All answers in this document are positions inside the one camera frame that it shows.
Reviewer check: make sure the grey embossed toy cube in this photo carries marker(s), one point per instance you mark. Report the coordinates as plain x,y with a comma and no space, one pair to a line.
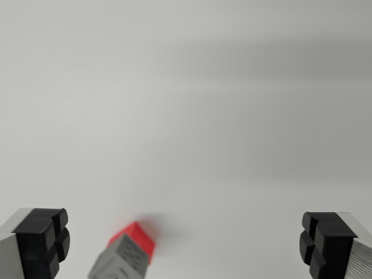
122,260

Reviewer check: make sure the black-padded silver gripper right finger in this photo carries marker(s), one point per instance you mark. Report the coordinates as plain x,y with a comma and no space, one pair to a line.
334,244

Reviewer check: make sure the red toy cube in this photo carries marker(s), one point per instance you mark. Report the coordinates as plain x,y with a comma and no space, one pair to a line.
136,234

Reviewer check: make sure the black-padded silver gripper left finger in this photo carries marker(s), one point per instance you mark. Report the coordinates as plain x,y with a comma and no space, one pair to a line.
32,241

